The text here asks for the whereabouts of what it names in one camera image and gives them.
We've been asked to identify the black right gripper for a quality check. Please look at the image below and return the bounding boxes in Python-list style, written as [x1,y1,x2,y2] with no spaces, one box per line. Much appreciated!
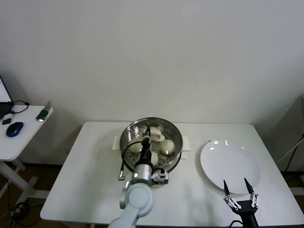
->
[223,177,259,228]

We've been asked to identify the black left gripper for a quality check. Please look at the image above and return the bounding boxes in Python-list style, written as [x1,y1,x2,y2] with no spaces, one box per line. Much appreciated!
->
[140,126,153,164]

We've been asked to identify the round glass pot lid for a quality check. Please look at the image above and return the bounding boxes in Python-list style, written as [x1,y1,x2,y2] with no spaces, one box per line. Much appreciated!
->
[120,118,183,172]

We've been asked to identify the white steamed baozi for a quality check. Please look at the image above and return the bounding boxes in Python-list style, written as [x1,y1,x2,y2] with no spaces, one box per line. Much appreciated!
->
[160,139,176,155]
[129,143,143,154]
[149,152,159,167]

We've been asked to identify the perforated steel steamer basket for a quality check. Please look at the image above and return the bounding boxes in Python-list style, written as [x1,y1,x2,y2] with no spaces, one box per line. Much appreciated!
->
[113,117,191,174]

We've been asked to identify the large white plate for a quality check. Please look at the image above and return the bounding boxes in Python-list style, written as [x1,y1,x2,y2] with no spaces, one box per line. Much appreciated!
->
[199,139,261,195]

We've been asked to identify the cream electric cooking pot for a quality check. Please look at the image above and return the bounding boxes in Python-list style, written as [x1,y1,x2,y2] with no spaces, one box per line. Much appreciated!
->
[118,152,187,188]

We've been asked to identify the white stand foot bar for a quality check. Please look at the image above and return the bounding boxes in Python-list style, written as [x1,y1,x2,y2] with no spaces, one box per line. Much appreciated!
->
[288,186,304,196]

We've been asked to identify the green circuit board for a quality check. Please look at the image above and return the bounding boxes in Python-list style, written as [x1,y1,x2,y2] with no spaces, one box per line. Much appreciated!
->
[35,101,53,123]

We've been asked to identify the white side desk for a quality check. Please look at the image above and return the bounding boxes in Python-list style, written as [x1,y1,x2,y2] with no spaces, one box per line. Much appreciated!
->
[0,105,54,200]

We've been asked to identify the blue computer mouse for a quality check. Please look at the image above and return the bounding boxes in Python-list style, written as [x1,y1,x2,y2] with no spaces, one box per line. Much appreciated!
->
[6,122,24,138]

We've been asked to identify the black laptop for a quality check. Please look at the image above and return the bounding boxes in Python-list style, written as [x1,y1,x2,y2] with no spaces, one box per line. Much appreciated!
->
[0,76,14,119]

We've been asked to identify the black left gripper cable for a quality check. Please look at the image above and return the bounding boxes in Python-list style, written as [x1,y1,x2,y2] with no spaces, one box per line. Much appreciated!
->
[118,140,143,181]

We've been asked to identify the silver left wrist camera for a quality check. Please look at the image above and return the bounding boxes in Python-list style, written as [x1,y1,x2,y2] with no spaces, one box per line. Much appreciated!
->
[152,169,170,184]

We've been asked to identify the black wall cable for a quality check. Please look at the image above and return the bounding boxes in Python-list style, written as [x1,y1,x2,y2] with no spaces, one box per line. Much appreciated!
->
[284,133,304,172]

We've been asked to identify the white wall cable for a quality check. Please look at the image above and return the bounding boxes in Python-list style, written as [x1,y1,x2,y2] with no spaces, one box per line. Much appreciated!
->
[276,137,304,162]

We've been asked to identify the black laptop cable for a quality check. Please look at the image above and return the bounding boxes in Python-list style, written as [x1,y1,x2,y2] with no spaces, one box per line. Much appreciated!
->
[9,100,30,114]

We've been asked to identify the floor cable bundle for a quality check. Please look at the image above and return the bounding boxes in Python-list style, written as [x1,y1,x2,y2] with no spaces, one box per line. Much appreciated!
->
[8,200,46,228]

